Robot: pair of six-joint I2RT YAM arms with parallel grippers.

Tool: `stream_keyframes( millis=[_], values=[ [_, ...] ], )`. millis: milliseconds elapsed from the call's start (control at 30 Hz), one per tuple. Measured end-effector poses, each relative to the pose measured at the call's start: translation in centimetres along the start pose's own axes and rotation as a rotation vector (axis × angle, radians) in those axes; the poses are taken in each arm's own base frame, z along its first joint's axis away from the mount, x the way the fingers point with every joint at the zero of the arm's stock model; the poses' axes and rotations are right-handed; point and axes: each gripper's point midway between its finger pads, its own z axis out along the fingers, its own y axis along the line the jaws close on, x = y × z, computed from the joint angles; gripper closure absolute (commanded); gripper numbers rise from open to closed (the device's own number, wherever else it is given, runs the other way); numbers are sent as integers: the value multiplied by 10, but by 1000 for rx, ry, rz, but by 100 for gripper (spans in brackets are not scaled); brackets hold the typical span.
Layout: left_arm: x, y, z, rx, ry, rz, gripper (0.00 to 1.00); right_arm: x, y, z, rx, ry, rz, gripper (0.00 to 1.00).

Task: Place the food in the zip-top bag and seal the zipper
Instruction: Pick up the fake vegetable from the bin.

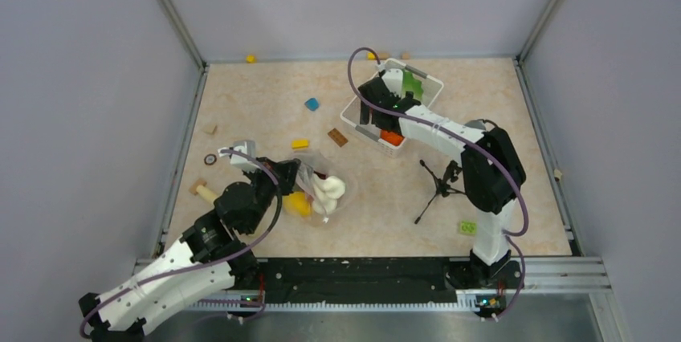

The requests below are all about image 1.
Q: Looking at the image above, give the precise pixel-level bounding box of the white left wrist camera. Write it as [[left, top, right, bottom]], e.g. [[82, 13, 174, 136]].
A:
[[218, 140, 259, 173]]

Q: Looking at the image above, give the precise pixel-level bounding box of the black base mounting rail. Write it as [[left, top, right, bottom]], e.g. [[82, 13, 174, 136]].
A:
[[234, 257, 522, 305]]

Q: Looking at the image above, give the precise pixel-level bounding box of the white perforated plastic basket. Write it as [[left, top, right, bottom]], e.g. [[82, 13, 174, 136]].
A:
[[340, 58, 444, 157]]

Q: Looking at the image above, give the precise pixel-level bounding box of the small black ring wheel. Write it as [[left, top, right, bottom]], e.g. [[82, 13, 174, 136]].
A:
[[203, 153, 218, 165]]

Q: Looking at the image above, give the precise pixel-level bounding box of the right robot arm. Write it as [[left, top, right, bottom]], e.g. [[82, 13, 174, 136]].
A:
[[353, 77, 529, 287]]

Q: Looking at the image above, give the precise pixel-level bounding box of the wooden rectangular block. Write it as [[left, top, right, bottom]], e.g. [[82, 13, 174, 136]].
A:
[[189, 178, 207, 196]]

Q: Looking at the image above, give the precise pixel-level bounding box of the orange mini pumpkin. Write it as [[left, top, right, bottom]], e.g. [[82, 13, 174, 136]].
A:
[[380, 130, 405, 147]]

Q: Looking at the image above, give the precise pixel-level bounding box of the clear zip top bag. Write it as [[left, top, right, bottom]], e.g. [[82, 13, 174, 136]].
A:
[[289, 149, 357, 226]]

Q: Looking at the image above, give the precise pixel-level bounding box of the green lettuce leaf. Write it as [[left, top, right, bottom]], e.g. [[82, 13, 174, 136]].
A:
[[402, 71, 424, 102]]

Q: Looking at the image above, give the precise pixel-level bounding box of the small wooden cube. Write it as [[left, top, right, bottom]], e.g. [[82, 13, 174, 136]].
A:
[[203, 124, 218, 136]]

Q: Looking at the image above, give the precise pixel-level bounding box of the cream cylinder block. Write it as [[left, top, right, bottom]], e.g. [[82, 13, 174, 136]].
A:
[[195, 185, 218, 205]]

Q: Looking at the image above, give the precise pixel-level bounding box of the yellow and wood peg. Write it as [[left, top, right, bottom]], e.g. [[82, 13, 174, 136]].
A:
[[366, 51, 390, 60]]

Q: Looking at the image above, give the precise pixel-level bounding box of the yellow lego brick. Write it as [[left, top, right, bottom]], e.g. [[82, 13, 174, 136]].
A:
[[291, 139, 310, 150]]

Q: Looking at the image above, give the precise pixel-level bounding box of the blue block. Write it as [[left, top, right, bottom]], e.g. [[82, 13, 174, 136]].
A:
[[304, 97, 320, 112]]

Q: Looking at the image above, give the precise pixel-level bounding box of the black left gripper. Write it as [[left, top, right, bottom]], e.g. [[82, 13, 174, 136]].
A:
[[244, 156, 301, 234]]

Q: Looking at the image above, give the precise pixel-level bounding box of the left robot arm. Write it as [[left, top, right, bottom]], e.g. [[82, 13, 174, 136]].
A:
[[78, 149, 301, 341]]

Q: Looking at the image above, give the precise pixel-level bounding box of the yellow lemon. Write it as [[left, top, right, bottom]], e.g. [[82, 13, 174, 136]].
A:
[[283, 191, 312, 218]]

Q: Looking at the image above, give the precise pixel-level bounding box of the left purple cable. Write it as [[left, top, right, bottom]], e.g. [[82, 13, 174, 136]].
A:
[[80, 146, 289, 338]]

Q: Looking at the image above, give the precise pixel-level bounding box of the brown lego brick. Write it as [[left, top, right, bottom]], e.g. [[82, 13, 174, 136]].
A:
[[328, 128, 348, 148]]

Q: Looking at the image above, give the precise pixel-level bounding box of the microphone on black tripod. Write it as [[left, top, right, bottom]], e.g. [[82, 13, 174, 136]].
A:
[[414, 118, 503, 226]]

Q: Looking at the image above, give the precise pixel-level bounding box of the light green lego brick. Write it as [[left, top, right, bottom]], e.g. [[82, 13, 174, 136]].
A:
[[458, 221, 477, 236]]

